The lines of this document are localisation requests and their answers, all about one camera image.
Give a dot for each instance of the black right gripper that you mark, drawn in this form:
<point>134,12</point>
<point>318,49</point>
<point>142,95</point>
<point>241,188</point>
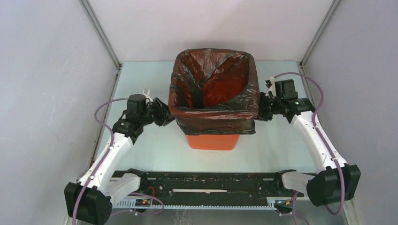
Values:
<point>262,114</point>

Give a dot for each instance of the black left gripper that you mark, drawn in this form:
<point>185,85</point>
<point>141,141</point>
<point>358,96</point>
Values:
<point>165,116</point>

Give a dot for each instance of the black plastic trash bag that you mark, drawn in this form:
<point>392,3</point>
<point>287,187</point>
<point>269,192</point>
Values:
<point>214,92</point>

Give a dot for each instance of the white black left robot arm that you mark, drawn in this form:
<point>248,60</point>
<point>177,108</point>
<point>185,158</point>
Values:
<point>92,198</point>

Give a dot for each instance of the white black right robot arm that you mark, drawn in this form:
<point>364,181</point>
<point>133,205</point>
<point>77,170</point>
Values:
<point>335,180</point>

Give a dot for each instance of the orange plastic trash bin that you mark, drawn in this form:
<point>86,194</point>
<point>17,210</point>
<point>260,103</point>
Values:
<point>212,142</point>

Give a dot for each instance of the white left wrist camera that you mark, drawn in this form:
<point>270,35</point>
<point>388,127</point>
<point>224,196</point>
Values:
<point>146,93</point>

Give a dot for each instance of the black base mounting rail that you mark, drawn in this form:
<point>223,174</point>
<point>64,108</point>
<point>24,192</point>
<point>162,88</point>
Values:
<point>207,190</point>

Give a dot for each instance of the aluminium frame post left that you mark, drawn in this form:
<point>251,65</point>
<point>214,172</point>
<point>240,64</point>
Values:
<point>92,17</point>

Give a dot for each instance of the aluminium frame post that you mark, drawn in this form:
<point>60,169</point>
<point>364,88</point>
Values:
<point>327,18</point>
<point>92,17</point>

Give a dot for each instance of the aluminium frame post right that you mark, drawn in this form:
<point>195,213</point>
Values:
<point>327,18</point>

